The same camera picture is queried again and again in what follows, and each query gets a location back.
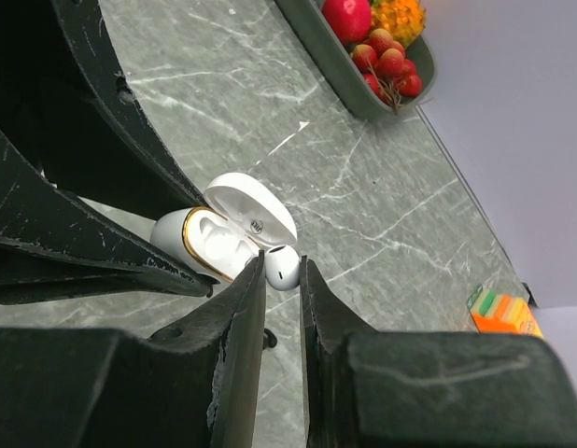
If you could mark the black clip earbud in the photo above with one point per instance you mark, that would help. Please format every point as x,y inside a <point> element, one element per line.
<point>269,339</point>

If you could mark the orange horned melon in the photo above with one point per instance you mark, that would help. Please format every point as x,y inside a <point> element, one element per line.
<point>405,20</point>

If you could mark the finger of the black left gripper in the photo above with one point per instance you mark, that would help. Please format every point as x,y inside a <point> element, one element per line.
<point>67,106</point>
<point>53,246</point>

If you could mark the white earbud charging case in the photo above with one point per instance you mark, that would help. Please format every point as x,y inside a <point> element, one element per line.
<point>240,217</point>

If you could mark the orange green box left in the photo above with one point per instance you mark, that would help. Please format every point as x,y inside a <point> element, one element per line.
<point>501,313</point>

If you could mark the grey-green fruit tray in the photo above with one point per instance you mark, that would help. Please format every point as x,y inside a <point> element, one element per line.
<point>332,58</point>

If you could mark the red lychee bunch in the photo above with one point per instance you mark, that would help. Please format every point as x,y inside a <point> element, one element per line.
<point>390,75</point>

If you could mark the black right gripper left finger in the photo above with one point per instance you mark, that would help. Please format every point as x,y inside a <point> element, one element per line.
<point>193,383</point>

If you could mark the red apple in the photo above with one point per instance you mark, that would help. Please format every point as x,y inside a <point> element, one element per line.
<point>350,20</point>

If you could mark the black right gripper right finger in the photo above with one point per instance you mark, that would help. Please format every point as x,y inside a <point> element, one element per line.
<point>363,387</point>

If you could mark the white earbud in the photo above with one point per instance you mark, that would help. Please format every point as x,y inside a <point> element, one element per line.
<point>282,266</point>

